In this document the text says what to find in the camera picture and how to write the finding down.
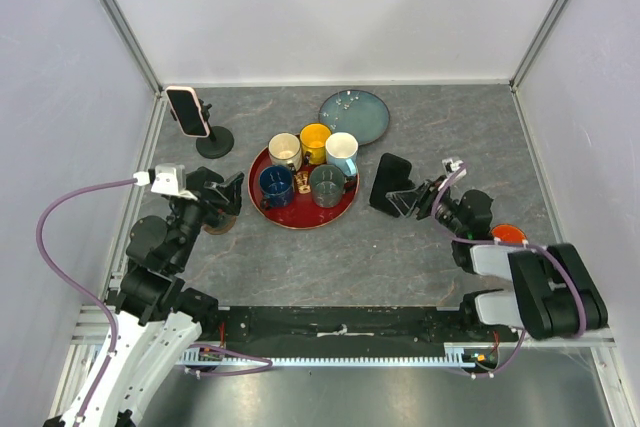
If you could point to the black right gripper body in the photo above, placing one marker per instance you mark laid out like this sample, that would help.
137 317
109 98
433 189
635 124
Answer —
445 211

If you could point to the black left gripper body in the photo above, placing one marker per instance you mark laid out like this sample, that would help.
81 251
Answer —
208 205

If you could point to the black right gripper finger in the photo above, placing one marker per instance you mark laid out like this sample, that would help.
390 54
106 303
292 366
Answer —
409 195
407 210

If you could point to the black phone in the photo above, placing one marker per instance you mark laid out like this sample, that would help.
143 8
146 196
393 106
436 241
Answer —
393 174

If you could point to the orange mug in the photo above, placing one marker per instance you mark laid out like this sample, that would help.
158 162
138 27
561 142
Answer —
508 233

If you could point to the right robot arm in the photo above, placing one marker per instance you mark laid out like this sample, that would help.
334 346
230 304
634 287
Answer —
552 295

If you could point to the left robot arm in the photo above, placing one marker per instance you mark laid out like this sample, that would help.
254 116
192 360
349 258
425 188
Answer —
154 318

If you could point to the black folding phone stand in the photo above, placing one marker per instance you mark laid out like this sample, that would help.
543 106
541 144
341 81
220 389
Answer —
406 199

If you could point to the black round-base phone stand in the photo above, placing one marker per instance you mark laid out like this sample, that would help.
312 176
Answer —
219 141

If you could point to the phone in pink case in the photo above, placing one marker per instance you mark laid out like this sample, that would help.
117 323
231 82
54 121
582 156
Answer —
187 110

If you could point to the dark blue mug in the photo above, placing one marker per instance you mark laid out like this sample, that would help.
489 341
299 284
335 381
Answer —
276 186

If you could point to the cream ceramic mug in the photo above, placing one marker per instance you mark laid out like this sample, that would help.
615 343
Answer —
285 150

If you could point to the small gold brown ornament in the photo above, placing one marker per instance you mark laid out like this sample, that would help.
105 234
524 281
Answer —
302 182

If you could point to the round red tray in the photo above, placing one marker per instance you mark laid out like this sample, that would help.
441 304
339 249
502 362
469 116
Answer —
302 213

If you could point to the grey-green ceramic mug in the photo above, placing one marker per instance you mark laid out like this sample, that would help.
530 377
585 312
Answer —
327 184

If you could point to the light blue mug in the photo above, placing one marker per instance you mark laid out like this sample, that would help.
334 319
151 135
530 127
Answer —
341 151

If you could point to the teal ceramic plate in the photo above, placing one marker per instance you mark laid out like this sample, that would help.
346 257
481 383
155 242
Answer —
357 112

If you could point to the yellow ceramic mug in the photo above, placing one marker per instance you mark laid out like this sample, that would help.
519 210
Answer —
313 138

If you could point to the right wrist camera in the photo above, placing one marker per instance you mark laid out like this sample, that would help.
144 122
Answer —
454 166

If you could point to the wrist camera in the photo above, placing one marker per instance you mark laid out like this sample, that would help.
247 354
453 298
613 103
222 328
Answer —
454 166
165 179

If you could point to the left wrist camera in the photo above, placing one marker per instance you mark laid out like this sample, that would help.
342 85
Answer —
165 179

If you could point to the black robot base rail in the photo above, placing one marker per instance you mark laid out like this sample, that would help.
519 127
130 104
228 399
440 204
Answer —
349 332

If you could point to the slotted cable duct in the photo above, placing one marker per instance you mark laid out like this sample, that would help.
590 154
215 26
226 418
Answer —
453 357

